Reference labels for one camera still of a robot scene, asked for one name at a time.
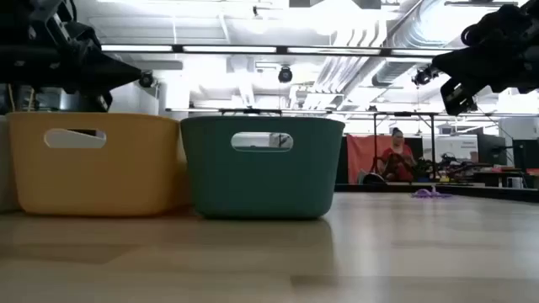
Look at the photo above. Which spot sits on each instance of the black neighbouring robot arm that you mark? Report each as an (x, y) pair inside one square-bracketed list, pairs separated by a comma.
[(393, 165)]

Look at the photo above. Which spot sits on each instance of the black frame-mounted camera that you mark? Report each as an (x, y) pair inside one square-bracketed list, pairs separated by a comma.
[(422, 77), (146, 79)]

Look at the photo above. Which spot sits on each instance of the round black overhead camera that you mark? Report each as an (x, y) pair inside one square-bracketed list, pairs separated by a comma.
[(285, 75)]

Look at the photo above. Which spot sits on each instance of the green plastic bin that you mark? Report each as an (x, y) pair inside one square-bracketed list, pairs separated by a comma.
[(261, 185)]

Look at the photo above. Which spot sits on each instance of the yellow plastic bin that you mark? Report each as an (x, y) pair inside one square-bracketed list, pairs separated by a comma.
[(97, 181)]

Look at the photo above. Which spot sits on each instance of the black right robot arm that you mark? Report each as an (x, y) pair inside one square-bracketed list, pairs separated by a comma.
[(532, 42)]

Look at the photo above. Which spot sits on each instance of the person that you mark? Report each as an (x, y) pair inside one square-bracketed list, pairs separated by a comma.
[(398, 147)]

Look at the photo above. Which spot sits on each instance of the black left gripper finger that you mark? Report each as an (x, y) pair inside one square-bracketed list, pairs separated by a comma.
[(120, 76)]

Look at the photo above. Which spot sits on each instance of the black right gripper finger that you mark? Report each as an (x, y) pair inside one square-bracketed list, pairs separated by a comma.
[(452, 65)]

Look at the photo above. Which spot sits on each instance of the black aluminium station frame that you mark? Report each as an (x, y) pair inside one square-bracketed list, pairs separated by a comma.
[(432, 143)]

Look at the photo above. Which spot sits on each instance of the purple plastic spider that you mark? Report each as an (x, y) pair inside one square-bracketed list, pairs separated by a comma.
[(440, 195)]

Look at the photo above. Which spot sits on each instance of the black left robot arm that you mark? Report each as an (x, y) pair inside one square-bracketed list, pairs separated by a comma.
[(25, 63)]

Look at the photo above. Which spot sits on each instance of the red fabric curtain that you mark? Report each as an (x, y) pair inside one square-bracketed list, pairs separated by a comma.
[(362, 157)]

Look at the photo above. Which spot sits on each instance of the black partition panel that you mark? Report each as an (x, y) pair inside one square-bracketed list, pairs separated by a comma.
[(342, 160), (419, 147)]

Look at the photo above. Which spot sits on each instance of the white sign board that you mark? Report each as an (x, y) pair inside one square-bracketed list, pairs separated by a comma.
[(455, 147)]

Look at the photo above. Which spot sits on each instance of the white LED light strip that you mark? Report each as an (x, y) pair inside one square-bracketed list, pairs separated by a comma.
[(229, 49), (137, 48), (421, 52), (332, 50)]

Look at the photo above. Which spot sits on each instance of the wooden workbench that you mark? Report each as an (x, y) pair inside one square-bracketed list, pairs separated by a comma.
[(492, 174)]

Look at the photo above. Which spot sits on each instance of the black computer monitor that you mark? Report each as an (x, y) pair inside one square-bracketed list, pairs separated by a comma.
[(492, 149), (526, 155)]

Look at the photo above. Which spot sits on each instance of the grey plastic bin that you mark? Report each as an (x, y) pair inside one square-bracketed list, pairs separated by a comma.
[(6, 168)]

